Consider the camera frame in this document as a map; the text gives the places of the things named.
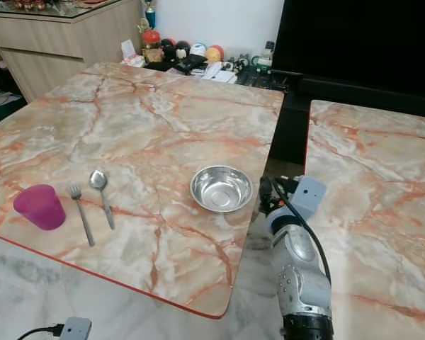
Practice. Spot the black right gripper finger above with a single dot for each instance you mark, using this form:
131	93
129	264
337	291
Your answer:
265	191

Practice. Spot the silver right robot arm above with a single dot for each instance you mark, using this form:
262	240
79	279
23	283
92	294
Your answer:
303	280

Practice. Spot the stainless steel bowl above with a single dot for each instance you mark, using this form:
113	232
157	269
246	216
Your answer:
221	189

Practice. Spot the white bottle black cap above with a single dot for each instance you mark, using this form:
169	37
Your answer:
267	54

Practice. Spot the yellow red round toy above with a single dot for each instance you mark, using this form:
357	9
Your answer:
214	54

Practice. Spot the white blue round toy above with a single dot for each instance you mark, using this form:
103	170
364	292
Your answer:
197	49

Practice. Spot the large black screen panel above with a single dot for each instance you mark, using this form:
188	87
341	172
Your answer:
354	35

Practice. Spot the silver metal spoon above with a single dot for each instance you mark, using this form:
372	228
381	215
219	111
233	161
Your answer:
98	179

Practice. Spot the purple plastic cup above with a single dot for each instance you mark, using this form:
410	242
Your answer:
40	207

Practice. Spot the black round toy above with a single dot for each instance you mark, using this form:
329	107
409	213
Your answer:
168	48

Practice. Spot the silver metal fork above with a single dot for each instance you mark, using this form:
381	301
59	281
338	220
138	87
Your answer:
83	216

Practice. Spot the red lidded jar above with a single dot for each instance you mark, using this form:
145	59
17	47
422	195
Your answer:
152	45

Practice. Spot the small white card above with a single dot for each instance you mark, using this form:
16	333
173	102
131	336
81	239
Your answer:
128	49

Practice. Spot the light wooden cabinet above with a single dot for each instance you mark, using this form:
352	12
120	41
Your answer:
60	44

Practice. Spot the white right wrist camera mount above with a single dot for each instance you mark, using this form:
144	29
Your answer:
309	193

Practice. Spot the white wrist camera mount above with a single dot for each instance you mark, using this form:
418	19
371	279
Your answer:
76	329
309	193

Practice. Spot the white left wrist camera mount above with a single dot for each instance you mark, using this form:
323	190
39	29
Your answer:
76	329

